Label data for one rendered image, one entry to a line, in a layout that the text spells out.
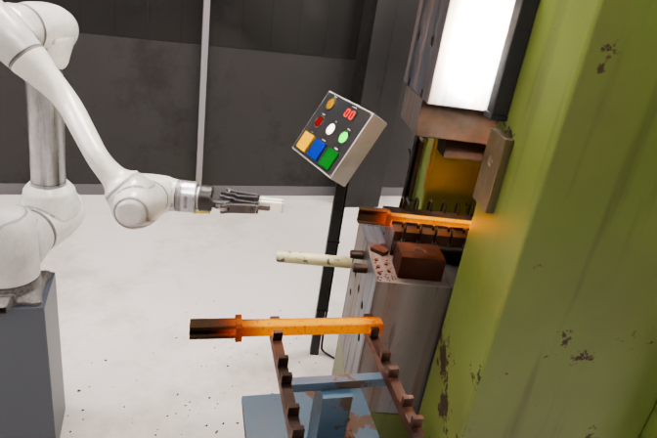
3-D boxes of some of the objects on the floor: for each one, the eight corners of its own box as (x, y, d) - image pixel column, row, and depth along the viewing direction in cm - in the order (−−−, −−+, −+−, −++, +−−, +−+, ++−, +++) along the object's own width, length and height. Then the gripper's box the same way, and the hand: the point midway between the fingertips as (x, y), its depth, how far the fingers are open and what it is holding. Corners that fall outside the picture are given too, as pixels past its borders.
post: (309, 354, 236) (344, 132, 196) (309, 349, 240) (343, 129, 199) (318, 355, 237) (355, 134, 196) (318, 349, 240) (353, 131, 200)
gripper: (202, 198, 150) (283, 207, 153) (193, 220, 137) (281, 229, 140) (203, 175, 148) (284, 184, 150) (194, 196, 134) (284, 204, 137)
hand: (271, 204), depth 144 cm, fingers closed
